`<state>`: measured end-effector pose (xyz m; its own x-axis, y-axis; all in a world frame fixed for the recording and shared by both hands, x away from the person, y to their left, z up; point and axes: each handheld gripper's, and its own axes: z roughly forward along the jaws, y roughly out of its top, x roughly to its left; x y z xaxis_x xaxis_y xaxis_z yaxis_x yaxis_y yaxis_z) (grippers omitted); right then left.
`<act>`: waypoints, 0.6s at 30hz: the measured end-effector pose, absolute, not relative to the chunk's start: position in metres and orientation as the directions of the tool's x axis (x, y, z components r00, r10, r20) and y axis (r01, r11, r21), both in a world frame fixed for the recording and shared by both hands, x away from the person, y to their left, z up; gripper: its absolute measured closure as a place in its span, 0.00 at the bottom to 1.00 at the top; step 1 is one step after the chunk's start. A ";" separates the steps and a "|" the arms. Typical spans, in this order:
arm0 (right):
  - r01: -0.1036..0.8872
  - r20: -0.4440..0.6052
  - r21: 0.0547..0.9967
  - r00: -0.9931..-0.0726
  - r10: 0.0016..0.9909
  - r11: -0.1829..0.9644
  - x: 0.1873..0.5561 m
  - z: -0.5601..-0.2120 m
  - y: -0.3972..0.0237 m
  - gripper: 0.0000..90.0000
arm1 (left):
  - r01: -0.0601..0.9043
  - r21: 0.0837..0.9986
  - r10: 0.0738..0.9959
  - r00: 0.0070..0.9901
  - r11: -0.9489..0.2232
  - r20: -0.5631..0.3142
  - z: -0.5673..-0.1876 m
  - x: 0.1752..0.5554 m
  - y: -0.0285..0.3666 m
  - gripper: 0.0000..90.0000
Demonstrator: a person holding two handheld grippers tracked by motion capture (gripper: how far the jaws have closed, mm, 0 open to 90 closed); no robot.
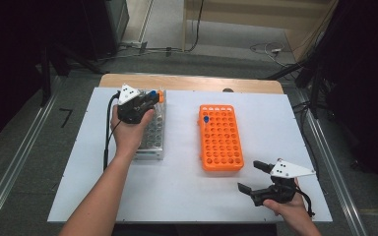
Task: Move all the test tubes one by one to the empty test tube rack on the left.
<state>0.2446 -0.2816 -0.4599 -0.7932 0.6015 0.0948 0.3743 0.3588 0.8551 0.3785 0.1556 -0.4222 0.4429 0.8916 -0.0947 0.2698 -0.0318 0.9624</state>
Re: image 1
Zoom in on dark cabinet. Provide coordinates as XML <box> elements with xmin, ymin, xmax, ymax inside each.
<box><xmin>78</xmin><ymin>0</ymin><xmax>130</xmax><ymax>62</ymax></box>

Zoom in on person's right hand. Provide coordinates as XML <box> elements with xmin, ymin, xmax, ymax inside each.
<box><xmin>263</xmin><ymin>178</ymin><xmax>310</xmax><ymax>227</ymax></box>

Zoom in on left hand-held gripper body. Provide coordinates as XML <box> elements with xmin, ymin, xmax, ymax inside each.
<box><xmin>116</xmin><ymin>84</ymin><xmax>157</xmax><ymax>125</ymax></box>

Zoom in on person's left hand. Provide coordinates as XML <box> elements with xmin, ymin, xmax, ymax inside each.
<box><xmin>109</xmin><ymin>105</ymin><xmax>157</xmax><ymax>160</ymax></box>

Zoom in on metal floor rail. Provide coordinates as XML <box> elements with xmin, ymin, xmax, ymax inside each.
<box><xmin>288</xmin><ymin>86</ymin><xmax>370</xmax><ymax>236</ymax></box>
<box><xmin>0</xmin><ymin>76</ymin><xmax>63</xmax><ymax>236</ymax></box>

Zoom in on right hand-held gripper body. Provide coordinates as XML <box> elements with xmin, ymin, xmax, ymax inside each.
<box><xmin>250</xmin><ymin>158</ymin><xmax>316</xmax><ymax>207</ymax></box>

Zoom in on hand-held gripper cable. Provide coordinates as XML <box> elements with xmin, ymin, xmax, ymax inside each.
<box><xmin>102</xmin><ymin>92</ymin><xmax>121</xmax><ymax>171</ymax></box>
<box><xmin>294</xmin><ymin>186</ymin><xmax>316</xmax><ymax>218</ymax></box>

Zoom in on black hanging cable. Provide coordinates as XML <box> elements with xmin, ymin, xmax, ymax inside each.
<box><xmin>185</xmin><ymin>0</ymin><xmax>205</xmax><ymax>53</ymax></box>

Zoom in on orange plastic tube rack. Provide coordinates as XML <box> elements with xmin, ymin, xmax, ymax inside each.
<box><xmin>197</xmin><ymin>103</ymin><xmax>245</xmax><ymax>172</ymax></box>

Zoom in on dark curtain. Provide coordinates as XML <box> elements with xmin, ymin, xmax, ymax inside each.
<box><xmin>324</xmin><ymin>0</ymin><xmax>378</xmax><ymax>198</ymax></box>
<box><xmin>0</xmin><ymin>0</ymin><xmax>47</xmax><ymax>151</ymax></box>

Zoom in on clear tube rack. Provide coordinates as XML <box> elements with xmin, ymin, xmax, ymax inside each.
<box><xmin>132</xmin><ymin>88</ymin><xmax>167</xmax><ymax>161</ymax></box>

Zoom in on black metal stand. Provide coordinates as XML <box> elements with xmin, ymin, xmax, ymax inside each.
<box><xmin>38</xmin><ymin>42</ymin><xmax>106</xmax><ymax>107</ymax></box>
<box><xmin>259</xmin><ymin>58</ymin><xmax>329</xmax><ymax>119</ymax></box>

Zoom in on black floor cables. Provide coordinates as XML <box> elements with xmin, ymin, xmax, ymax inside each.
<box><xmin>291</xmin><ymin>100</ymin><xmax>313</xmax><ymax>158</ymax></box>

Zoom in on left hand-held gripper cable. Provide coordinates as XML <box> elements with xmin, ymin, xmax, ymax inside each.
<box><xmin>102</xmin><ymin>92</ymin><xmax>121</xmax><ymax>171</ymax></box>

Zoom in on right hand-held gripper cable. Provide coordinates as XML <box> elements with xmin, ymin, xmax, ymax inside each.
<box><xmin>294</xmin><ymin>186</ymin><xmax>316</xmax><ymax>218</ymax></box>

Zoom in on white board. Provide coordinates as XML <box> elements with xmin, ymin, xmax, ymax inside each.
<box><xmin>47</xmin><ymin>87</ymin><xmax>333</xmax><ymax>224</ymax></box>

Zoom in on white floor cable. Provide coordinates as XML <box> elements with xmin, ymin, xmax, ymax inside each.
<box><xmin>249</xmin><ymin>41</ymin><xmax>296</xmax><ymax>68</ymax></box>

